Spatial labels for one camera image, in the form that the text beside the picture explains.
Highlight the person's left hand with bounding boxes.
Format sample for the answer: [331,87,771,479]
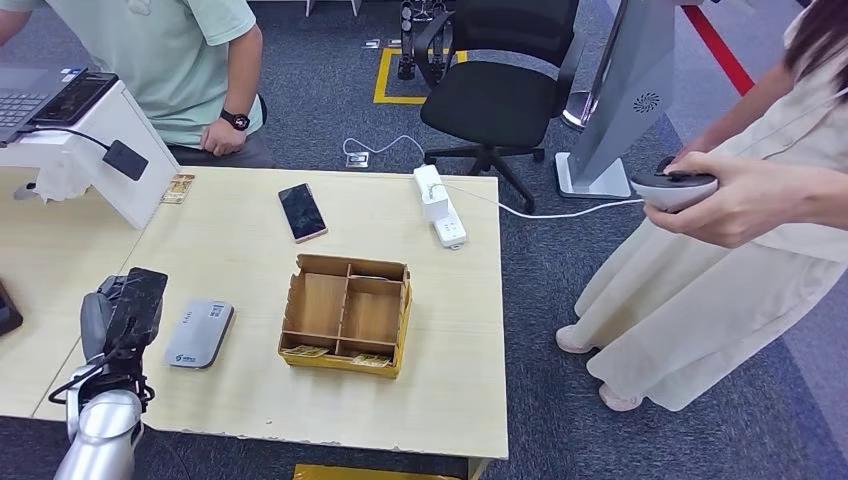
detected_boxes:
[199,117,249,159]
[643,150,831,250]

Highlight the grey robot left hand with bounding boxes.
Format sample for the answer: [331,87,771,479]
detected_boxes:
[79,274,128,364]

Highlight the white handheld controller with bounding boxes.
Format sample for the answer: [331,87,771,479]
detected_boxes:
[629,156,720,215]

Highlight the gold printed card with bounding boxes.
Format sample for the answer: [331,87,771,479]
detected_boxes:
[160,174,196,205]

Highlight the person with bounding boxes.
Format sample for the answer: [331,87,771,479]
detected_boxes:
[0,0,274,169]
[555,0,848,413]

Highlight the grey white card reader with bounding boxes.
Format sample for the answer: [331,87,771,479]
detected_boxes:
[163,299,236,370]

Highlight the black flat device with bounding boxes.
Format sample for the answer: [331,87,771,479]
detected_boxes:
[0,281,24,337]

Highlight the black square adapter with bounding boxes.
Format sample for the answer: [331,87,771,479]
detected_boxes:
[101,139,150,182]

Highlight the black smartphone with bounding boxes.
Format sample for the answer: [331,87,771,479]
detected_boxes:
[277,183,329,245]

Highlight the white crumpled cloth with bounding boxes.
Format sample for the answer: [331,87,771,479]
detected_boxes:
[33,165,91,203]

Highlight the white desk stand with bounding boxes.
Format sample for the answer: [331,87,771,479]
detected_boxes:
[0,79,180,231]

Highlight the red floor tape line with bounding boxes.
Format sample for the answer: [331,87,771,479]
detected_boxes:
[680,3,757,97]

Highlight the yellow floor tape square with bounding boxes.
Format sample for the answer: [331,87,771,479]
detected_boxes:
[372,47,468,106]

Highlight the grey kiosk stand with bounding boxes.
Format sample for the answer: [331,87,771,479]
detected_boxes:
[555,0,680,200]

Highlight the white furniture legs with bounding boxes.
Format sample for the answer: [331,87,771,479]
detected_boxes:
[304,0,363,19]

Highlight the wooden divided box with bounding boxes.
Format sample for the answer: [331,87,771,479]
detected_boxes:
[276,253,413,380]

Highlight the grey laptop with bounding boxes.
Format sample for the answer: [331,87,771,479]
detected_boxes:
[0,64,87,146]

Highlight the standing humanoid robot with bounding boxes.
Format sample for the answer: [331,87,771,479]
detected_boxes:
[396,0,455,82]

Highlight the pale shoe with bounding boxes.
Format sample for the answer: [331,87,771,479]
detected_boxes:
[598,384,644,413]
[555,324,598,354]

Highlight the white plug-in charger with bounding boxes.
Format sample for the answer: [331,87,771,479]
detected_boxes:
[420,182,452,223]

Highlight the white power strip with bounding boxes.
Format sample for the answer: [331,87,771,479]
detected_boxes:
[412,164,468,251]

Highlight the black office chair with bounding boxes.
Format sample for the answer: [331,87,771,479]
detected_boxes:
[413,0,588,215]

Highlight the yellow floor sheet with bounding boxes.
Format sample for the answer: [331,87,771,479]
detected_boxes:
[292,463,465,480]

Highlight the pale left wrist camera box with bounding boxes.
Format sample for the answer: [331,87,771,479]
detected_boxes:
[102,266,170,352]

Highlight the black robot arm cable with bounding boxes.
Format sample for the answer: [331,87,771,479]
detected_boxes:
[47,357,157,412]

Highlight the white floor cable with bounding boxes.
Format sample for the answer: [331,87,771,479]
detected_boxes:
[341,134,427,160]

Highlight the black adapter cable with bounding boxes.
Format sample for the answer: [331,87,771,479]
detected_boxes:
[16,125,111,152]

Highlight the white charger cable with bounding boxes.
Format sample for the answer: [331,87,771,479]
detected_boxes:
[430,182,645,220]

